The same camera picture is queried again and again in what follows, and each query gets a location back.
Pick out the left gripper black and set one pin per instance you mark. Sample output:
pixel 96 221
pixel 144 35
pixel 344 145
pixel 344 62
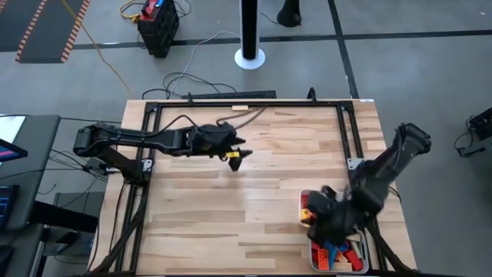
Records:
pixel 213 140

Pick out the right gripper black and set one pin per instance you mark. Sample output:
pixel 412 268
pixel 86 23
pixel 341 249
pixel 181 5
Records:
pixel 334 215

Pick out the small yellow toy brick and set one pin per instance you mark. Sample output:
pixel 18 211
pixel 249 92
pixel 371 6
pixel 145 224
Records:
pixel 305 215

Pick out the small red cube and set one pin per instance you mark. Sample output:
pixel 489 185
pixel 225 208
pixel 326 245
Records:
pixel 304 202

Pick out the light wooden plank block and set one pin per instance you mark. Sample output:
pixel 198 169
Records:
pixel 240 108
pixel 357 248
pixel 342 266

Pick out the long blue toy brick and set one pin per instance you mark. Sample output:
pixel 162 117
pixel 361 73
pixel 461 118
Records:
pixel 331 257

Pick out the big orange toy brick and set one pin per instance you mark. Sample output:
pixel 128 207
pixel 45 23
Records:
pixel 323 260

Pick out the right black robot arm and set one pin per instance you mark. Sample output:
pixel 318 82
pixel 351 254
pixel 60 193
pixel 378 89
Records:
pixel 396 157

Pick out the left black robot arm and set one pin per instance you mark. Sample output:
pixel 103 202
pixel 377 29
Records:
pixel 134 138

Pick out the black power strip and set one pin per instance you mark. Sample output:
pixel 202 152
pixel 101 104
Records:
pixel 230 94

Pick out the pole stand with white base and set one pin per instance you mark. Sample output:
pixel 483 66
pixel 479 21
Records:
pixel 250 27

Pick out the person's foot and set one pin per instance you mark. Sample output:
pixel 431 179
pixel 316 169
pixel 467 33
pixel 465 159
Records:
pixel 289 15

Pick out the black crate with red top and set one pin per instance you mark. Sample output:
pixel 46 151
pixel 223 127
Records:
pixel 158 29

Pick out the black low cabinet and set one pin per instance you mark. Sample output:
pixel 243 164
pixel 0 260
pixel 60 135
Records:
pixel 69 215

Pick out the black desk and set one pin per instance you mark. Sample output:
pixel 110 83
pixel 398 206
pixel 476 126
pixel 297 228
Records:
pixel 38 154

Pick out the lit display screen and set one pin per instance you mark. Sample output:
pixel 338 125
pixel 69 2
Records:
pixel 9 152

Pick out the black mat with striped edges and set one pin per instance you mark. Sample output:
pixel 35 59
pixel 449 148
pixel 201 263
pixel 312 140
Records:
pixel 46 31

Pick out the white paper sheet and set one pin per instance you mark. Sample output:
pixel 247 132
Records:
pixel 9 129

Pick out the black keyboard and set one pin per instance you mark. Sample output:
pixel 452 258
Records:
pixel 5 207

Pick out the silver metal bracket plate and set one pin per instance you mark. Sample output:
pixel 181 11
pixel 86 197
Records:
pixel 147 164
pixel 353 163

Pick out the black aluminium table frame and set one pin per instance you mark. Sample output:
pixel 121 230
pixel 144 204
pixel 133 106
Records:
pixel 269 103

